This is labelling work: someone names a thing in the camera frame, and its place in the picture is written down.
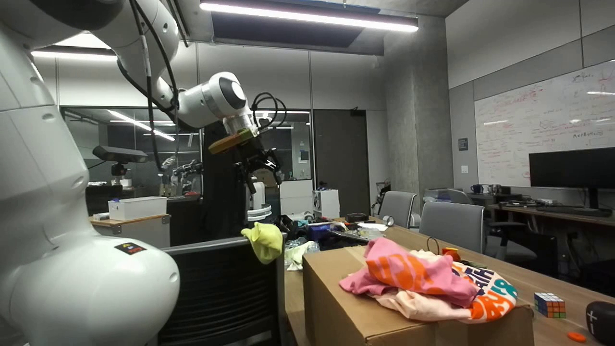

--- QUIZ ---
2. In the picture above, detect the black computer monitor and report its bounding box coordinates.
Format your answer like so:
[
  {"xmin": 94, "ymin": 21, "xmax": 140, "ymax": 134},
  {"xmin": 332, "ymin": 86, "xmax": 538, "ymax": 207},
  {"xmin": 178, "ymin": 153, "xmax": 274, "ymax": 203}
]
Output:
[{"xmin": 526, "ymin": 146, "xmax": 615, "ymax": 209}]

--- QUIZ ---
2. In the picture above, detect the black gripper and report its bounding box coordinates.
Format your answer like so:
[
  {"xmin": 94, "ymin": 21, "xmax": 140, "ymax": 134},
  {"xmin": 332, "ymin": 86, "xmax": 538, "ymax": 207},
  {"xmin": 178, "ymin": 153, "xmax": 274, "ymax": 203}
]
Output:
[{"xmin": 230, "ymin": 134, "xmax": 286, "ymax": 190}]

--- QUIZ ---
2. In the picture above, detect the pink shirt with orange print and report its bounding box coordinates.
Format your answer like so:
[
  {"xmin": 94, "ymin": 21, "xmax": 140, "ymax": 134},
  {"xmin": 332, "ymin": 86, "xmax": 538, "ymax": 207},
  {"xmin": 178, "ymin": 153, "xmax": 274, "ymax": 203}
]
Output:
[{"xmin": 338, "ymin": 236, "xmax": 480, "ymax": 309}]

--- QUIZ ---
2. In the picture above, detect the small orange disc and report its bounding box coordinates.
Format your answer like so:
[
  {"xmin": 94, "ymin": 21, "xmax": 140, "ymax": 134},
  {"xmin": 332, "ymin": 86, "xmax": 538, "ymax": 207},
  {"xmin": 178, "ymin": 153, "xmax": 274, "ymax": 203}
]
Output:
[{"xmin": 565, "ymin": 328, "xmax": 590, "ymax": 346}]

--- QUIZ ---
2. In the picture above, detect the wooden office desk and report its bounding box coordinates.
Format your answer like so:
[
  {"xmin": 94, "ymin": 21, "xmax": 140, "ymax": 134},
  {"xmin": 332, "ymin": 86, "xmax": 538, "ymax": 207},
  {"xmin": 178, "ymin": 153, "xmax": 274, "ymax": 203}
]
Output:
[{"xmin": 490, "ymin": 201, "xmax": 615, "ymax": 230}]

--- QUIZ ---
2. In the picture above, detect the Rubik's cube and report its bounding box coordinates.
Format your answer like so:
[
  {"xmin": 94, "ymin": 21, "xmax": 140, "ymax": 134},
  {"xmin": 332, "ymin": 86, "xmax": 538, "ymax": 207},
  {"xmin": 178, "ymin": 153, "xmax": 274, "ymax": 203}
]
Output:
[{"xmin": 532, "ymin": 290, "xmax": 568, "ymax": 321}]

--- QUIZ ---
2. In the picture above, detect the white paper roll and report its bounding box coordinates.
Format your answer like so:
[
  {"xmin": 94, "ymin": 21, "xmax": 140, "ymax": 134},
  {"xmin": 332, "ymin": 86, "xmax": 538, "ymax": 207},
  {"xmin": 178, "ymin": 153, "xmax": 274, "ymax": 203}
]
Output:
[{"xmin": 249, "ymin": 178, "xmax": 269, "ymax": 213}]

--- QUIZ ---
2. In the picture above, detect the peach shirt with orange print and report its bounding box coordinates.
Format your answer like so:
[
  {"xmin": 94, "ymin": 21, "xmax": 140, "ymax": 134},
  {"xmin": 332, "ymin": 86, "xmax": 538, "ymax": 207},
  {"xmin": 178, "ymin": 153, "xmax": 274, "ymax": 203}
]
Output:
[{"xmin": 372, "ymin": 248, "xmax": 520, "ymax": 325}]

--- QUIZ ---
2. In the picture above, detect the tall black panel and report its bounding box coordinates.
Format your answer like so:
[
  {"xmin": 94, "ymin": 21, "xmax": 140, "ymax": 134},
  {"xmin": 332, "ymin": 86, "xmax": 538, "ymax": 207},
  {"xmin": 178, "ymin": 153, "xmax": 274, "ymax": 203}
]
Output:
[{"xmin": 199, "ymin": 121, "xmax": 253, "ymax": 240}]

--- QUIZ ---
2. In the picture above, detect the white plastic bin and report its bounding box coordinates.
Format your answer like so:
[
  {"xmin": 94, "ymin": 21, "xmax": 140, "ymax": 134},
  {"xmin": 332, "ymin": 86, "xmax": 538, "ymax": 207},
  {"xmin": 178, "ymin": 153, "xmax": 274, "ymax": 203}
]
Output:
[{"xmin": 105, "ymin": 194, "xmax": 171, "ymax": 223}]

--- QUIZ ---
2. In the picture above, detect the whiteboard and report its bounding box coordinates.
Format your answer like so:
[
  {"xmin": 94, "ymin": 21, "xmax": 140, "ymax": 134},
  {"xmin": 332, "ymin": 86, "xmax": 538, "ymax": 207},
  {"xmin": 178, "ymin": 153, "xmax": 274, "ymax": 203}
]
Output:
[{"xmin": 472, "ymin": 57, "xmax": 615, "ymax": 190}]

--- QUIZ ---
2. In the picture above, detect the grey office chair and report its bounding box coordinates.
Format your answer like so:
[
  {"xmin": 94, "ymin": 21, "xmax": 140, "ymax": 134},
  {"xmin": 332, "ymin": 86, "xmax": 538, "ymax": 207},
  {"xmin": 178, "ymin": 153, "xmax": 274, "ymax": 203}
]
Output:
[
  {"xmin": 378, "ymin": 188, "xmax": 419, "ymax": 230},
  {"xmin": 417, "ymin": 198, "xmax": 488, "ymax": 255}
]

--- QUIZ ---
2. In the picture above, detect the wooden shelf board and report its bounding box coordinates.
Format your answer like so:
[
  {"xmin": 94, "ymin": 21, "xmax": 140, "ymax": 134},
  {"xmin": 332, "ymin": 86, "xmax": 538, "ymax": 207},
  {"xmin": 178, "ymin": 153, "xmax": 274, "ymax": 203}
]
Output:
[{"xmin": 88, "ymin": 213, "xmax": 173, "ymax": 232}]

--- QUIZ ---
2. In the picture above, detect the dark door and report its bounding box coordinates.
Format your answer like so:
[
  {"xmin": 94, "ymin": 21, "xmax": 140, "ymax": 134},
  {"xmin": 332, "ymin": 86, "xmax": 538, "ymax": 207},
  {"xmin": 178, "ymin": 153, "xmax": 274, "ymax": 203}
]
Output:
[{"xmin": 311, "ymin": 107, "xmax": 372, "ymax": 221}]

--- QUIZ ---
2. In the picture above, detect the black camera on stand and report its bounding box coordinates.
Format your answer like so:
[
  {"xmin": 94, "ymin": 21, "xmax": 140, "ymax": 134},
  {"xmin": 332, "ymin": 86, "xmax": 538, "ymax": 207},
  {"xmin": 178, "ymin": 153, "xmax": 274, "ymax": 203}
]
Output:
[{"xmin": 90, "ymin": 144, "xmax": 149, "ymax": 178}]

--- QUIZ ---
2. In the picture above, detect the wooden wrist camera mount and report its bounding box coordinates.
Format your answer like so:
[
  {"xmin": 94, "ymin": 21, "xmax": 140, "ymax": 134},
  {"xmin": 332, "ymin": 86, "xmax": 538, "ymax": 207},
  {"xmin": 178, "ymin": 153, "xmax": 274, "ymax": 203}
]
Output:
[{"xmin": 205, "ymin": 128, "xmax": 257, "ymax": 155}]

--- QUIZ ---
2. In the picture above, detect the green towel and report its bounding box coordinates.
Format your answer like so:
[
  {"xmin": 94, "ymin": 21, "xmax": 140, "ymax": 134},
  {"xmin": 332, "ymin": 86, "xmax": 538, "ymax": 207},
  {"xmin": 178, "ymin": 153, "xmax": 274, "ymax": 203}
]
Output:
[{"xmin": 238, "ymin": 219, "xmax": 284, "ymax": 267}]

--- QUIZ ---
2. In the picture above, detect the black mesh office chair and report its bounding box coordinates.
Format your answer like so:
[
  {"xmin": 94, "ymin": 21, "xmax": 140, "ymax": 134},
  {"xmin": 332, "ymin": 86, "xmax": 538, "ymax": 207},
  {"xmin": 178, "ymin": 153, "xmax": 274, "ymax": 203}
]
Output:
[{"xmin": 155, "ymin": 234, "xmax": 288, "ymax": 346}]

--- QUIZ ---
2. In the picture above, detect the long ceiling light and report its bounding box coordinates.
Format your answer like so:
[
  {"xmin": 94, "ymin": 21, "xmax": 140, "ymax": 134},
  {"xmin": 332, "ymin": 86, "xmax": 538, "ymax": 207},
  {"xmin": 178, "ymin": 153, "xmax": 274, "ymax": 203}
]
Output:
[{"xmin": 198, "ymin": 0, "xmax": 420, "ymax": 36}]

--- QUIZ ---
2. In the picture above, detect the large cardboard box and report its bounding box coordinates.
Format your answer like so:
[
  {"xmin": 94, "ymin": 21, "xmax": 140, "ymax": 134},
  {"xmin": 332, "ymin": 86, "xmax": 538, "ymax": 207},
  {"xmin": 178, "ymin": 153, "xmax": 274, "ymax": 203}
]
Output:
[{"xmin": 301, "ymin": 244, "xmax": 536, "ymax": 346}]

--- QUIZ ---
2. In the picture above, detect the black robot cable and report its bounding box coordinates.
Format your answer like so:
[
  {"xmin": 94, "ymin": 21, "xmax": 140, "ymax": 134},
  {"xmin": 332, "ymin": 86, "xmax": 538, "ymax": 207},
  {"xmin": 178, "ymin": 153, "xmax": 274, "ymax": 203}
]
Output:
[{"xmin": 113, "ymin": 0, "xmax": 290, "ymax": 175}]

